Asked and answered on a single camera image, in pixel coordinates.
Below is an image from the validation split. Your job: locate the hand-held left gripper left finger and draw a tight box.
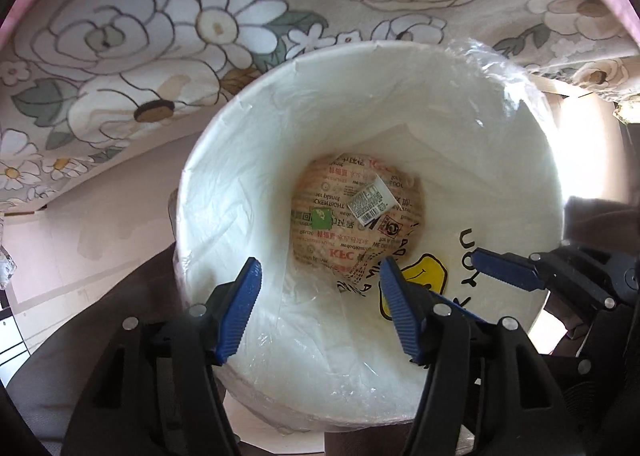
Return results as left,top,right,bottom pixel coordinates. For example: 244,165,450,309
60,258,263,456

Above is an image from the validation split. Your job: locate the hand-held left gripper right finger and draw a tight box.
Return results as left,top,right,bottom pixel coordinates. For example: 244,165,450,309
378,261,588,456

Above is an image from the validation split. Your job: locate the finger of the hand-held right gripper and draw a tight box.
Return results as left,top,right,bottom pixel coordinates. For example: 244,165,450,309
435,292,496,329
471,247,621,309

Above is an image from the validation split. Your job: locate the white trash bin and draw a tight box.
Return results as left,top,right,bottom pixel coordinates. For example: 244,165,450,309
170,38,568,432

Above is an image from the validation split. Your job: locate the printed paper bag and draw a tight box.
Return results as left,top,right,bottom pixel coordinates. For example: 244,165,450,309
290,152,426,294

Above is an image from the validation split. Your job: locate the clear plastic bin liner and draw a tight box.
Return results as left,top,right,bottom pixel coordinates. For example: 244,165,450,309
170,38,568,432

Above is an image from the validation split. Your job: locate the beige bed frame panel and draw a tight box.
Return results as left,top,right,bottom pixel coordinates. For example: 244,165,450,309
0,128,201,317

